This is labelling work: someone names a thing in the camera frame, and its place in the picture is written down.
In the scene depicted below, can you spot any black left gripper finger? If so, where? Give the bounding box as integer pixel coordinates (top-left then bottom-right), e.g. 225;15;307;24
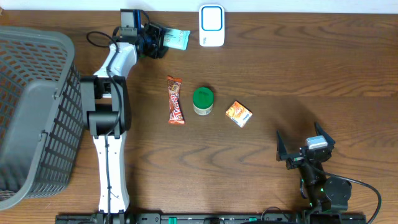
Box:
144;22;167;39
152;45;169;59

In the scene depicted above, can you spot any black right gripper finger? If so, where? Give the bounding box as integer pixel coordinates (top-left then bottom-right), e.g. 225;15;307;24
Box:
276;131;287;157
314;122;335;146

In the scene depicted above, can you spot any teal wet wipes pack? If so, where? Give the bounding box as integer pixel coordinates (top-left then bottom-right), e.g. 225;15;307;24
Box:
163;28;190;50

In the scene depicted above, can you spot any orange tissue pack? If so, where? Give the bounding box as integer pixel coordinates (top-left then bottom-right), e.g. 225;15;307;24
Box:
226;101;252;128

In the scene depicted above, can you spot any red Top chocolate bar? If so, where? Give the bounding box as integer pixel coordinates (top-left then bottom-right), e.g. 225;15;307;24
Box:
167;76;185;124

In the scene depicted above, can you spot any green lid jar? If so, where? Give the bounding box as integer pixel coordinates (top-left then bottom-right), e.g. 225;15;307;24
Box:
193;87;214;116

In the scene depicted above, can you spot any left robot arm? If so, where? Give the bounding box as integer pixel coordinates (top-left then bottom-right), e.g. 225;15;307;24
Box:
80;22;168;215

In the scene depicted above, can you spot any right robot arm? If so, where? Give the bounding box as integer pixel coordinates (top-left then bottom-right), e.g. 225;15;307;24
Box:
276;123;352;223

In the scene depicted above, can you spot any grey plastic basket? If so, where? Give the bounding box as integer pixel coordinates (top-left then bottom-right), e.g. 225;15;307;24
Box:
1;26;84;210

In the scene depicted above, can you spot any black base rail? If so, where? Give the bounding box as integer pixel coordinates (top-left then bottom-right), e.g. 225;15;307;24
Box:
55;212;366;224

